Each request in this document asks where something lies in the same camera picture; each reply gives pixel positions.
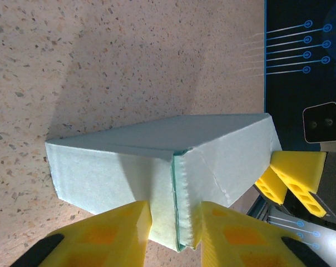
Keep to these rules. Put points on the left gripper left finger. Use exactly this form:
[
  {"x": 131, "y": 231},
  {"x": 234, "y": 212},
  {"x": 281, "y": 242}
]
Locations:
[{"x": 101, "y": 244}]

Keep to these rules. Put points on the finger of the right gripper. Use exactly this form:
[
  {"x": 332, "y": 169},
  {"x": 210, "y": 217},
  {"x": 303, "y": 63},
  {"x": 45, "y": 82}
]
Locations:
[
  {"x": 298, "y": 172},
  {"x": 271, "y": 186}
]

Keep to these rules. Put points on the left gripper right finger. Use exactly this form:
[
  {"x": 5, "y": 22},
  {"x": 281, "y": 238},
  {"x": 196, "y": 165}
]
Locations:
[{"x": 240, "y": 244}]

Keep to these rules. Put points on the pale green paper box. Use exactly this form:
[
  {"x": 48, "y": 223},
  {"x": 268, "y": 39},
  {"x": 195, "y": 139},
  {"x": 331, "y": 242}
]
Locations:
[{"x": 101, "y": 167}]

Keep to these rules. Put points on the aluminium mounting rail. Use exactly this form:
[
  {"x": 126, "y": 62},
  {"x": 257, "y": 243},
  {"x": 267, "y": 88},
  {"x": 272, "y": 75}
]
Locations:
[{"x": 258, "y": 211}]

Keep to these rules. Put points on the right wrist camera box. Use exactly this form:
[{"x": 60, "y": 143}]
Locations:
[{"x": 322, "y": 122}]

